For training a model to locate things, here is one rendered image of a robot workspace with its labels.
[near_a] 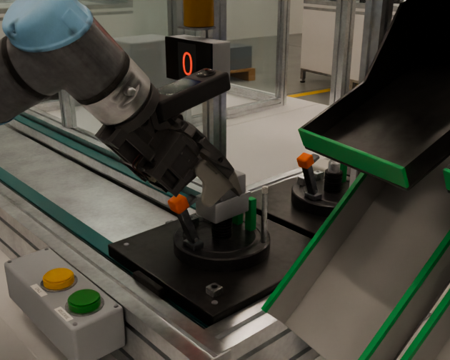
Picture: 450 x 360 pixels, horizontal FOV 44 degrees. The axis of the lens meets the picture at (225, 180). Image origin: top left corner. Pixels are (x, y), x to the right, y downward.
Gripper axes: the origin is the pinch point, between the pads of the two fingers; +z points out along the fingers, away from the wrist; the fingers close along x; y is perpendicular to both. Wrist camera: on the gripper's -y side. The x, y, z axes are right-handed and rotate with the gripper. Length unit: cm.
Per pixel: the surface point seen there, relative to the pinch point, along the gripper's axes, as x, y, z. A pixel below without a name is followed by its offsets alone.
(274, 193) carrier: -8.7, -7.7, 20.9
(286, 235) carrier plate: 3.6, 0.1, 13.9
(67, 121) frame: -75, -4, 16
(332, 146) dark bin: 24.8, -1.8, -15.5
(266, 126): -66, -43, 67
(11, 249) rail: -36.7, 26.3, 2.0
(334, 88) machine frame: -62, -71, 80
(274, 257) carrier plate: 7.1, 4.8, 9.8
